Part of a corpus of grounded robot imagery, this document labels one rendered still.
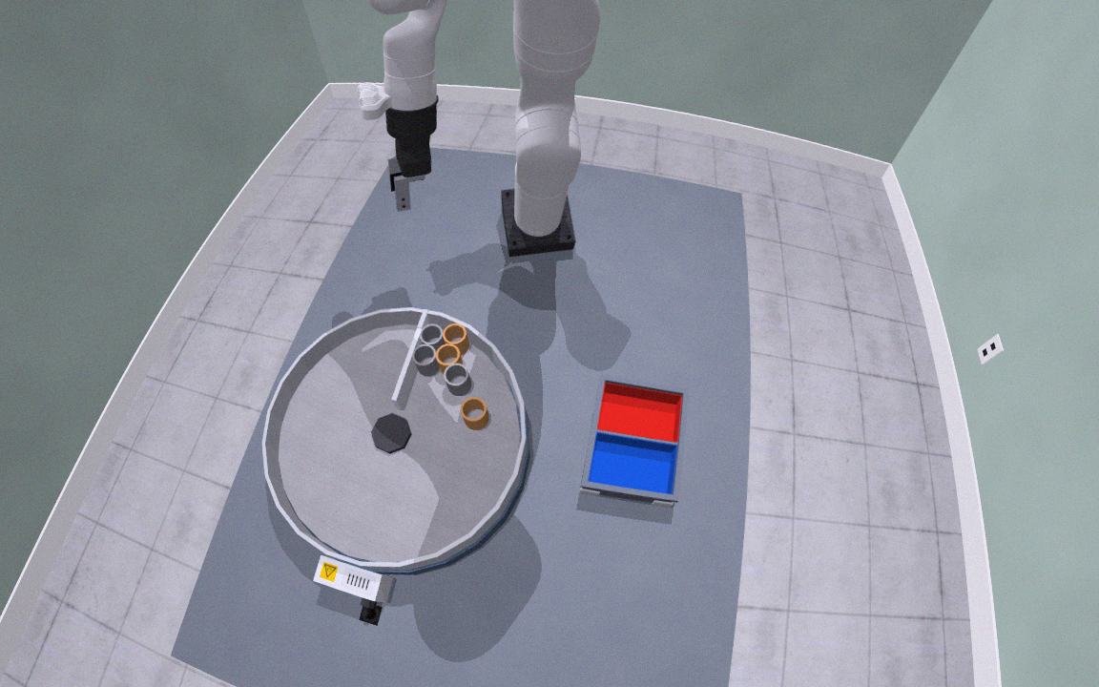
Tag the grey metal ring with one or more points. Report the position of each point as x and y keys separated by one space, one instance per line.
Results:
x=455 y=370
x=425 y=351
x=432 y=331

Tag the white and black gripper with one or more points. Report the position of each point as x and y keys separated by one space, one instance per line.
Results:
x=410 y=108

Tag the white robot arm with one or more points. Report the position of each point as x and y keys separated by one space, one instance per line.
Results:
x=554 y=43

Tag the bronze bushing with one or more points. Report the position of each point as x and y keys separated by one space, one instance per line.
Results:
x=446 y=351
x=456 y=331
x=474 y=403

